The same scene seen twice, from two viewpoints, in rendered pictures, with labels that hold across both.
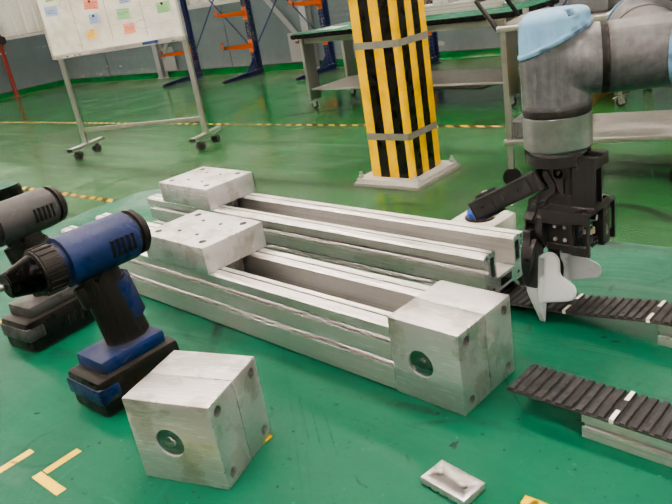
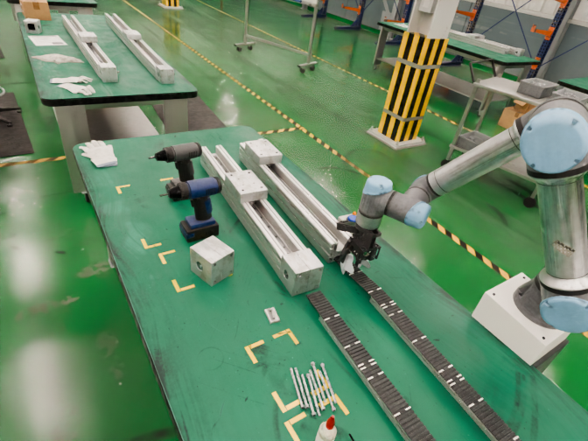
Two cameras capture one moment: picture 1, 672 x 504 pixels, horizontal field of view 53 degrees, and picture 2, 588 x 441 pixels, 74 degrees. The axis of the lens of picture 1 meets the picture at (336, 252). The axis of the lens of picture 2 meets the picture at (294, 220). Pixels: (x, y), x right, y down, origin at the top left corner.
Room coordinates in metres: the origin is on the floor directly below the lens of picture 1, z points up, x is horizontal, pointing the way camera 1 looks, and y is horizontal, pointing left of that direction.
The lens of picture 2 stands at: (-0.26, -0.20, 1.66)
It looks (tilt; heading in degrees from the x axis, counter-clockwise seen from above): 35 degrees down; 9
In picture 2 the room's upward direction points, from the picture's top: 9 degrees clockwise
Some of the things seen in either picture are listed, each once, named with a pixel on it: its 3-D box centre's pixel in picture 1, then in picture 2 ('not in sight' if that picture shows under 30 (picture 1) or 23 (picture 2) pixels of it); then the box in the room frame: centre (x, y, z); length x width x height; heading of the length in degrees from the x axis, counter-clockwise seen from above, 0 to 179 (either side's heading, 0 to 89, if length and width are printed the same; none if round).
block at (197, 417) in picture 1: (206, 408); (214, 258); (0.60, 0.16, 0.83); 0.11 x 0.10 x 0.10; 154
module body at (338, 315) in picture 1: (212, 276); (245, 199); (0.97, 0.19, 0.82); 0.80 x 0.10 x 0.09; 43
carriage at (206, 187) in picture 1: (208, 193); (262, 154); (1.28, 0.23, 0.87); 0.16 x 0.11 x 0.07; 43
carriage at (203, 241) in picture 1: (205, 247); (245, 188); (0.97, 0.19, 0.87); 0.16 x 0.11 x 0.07; 43
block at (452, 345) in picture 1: (458, 339); (304, 270); (0.65, -0.12, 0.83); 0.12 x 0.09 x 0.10; 133
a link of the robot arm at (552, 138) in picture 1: (558, 131); (369, 218); (0.75, -0.27, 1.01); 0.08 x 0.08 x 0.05
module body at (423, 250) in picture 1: (300, 233); (287, 192); (1.10, 0.06, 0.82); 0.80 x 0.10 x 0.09; 43
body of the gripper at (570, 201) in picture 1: (566, 199); (364, 240); (0.74, -0.28, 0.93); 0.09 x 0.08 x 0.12; 43
